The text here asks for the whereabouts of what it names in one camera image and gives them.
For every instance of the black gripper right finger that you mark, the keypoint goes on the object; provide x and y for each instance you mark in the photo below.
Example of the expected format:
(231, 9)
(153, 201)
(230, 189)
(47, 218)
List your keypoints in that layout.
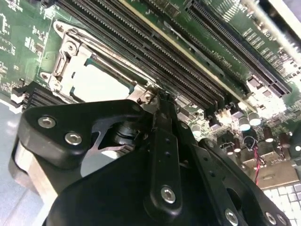
(211, 160)

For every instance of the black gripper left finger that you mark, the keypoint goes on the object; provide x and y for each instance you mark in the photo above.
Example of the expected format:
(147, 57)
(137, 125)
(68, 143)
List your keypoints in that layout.
(58, 129)

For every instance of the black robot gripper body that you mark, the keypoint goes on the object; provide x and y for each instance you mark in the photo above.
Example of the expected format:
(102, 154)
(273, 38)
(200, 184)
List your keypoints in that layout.
(113, 193)

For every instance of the silver CPU plate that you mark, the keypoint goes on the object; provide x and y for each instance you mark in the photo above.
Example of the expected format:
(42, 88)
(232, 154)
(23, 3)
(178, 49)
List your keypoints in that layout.
(98, 87)

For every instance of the metal socket cover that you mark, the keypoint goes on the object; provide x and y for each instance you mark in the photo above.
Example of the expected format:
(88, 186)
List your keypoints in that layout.
(77, 49)

